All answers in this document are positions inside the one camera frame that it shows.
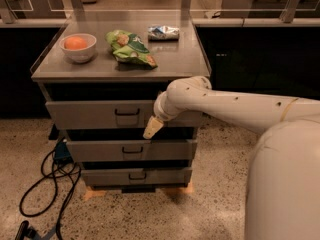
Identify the grey drawer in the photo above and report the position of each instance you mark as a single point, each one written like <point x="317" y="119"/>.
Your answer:
<point x="132" y="150"/>
<point x="137" y="176"/>
<point x="80" y="115"/>

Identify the blue power box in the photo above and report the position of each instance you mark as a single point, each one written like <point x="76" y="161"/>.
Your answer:
<point x="61" y="153"/>

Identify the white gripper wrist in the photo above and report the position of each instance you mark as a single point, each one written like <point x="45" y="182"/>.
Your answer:
<point x="160" y="114"/>

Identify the grey middle drawer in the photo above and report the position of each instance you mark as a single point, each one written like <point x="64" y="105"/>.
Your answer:
<point x="132" y="150"/>

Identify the grey top drawer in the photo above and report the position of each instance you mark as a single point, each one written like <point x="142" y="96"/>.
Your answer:
<point x="80" y="115"/>

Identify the white bowl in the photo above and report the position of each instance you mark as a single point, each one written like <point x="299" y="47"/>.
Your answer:
<point x="82" y="55"/>

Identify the grey drawer cabinet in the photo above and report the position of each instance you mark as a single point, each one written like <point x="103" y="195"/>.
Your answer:
<point x="103" y="78"/>

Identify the orange fruit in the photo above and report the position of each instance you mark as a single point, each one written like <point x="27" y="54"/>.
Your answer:
<point x="75" y="43"/>

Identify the silver blue snack bag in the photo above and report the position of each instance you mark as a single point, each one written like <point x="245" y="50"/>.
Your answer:
<point x="163" y="32"/>

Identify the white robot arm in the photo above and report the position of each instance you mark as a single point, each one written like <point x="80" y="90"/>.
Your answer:
<point x="283" y="184"/>

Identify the green chip bag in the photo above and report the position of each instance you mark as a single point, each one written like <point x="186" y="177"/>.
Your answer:
<point x="128" y="47"/>

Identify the grey bottom drawer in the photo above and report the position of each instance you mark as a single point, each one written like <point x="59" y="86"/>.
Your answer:
<point x="137" y="176"/>

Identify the black plug on floor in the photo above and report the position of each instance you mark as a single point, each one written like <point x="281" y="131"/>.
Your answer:
<point x="25" y="231"/>

